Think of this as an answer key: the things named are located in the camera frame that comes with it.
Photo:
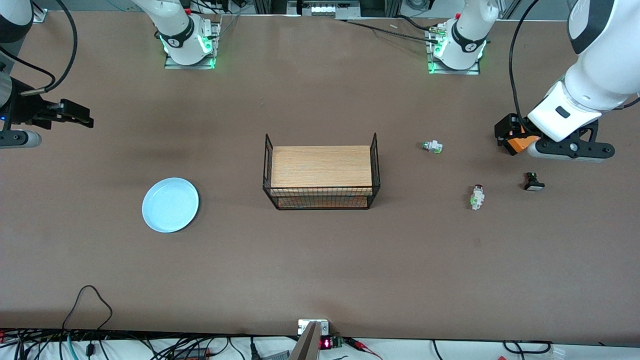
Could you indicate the light blue round plate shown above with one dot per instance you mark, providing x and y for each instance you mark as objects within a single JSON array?
[{"x": 170, "y": 205}]

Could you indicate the white switch green button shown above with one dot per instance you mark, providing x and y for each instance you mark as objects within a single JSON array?
[{"x": 433, "y": 146}]

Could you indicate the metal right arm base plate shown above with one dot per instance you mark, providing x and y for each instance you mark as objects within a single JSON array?
[{"x": 175, "y": 65}]

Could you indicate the black push button switch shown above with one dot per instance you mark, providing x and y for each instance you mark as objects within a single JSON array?
[{"x": 534, "y": 185}]

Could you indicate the aluminium profile post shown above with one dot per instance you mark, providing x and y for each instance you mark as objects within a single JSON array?
[{"x": 40, "y": 11}]

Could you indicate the grey metal bar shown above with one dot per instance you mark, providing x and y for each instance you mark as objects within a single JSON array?
[{"x": 307, "y": 347}]

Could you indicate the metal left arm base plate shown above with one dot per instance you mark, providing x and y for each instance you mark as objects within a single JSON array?
[{"x": 470, "y": 71}]

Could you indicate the red digit display module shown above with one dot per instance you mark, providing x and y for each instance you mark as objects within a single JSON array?
[{"x": 326, "y": 343}]

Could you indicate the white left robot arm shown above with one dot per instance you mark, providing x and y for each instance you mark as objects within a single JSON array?
[{"x": 600, "y": 75}]

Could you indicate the red test lead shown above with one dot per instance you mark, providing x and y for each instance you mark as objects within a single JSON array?
[{"x": 365, "y": 347}]

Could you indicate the black left camera bracket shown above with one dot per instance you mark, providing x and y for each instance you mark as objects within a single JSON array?
[{"x": 580, "y": 147}]

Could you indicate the black orange left gripper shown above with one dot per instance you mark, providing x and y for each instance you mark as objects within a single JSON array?
[{"x": 507, "y": 128}]

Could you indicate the white switch red button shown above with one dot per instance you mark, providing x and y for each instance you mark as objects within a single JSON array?
[{"x": 477, "y": 197}]

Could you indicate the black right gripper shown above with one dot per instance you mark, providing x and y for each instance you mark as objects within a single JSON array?
[{"x": 26, "y": 107}]

